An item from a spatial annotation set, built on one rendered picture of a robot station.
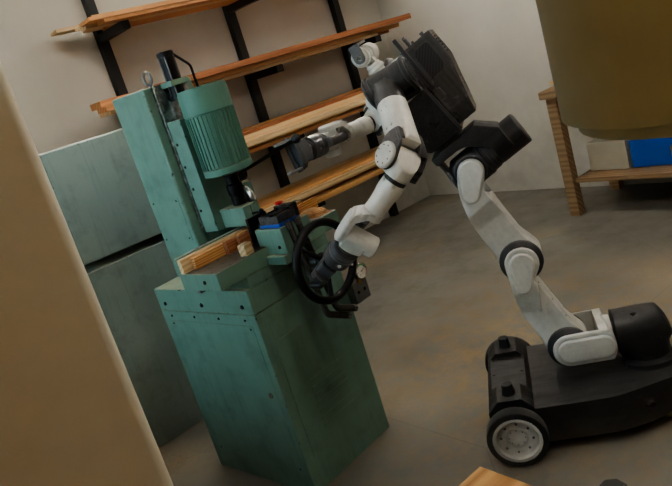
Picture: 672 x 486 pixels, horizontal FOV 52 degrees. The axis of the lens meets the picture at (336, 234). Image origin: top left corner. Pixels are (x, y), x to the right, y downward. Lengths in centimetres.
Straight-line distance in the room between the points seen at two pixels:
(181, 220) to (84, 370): 205
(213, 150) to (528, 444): 143
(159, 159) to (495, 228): 122
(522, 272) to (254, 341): 92
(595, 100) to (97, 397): 45
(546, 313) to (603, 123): 220
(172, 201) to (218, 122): 40
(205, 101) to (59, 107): 239
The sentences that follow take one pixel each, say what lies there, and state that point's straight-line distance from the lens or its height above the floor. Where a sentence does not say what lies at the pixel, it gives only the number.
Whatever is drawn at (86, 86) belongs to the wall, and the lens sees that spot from 476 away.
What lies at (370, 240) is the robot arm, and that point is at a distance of 197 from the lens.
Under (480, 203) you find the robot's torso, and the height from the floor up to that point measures 85.
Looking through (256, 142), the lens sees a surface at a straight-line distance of 460.
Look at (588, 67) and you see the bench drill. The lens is 27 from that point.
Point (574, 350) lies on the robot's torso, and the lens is 247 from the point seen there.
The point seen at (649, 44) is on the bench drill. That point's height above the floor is 140.
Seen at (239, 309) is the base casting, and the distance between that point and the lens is 236.
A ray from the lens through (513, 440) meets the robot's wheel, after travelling 243.
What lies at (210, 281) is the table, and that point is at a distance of 226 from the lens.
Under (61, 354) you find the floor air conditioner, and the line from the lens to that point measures 58.
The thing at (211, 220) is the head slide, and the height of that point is 101.
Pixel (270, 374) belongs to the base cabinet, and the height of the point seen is 49.
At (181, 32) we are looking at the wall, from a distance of 511.
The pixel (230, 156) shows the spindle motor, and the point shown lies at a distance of 239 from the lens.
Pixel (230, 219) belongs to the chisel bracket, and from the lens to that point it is 251.
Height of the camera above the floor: 142
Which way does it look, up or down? 14 degrees down
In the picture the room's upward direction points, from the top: 17 degrees counter-clockwise
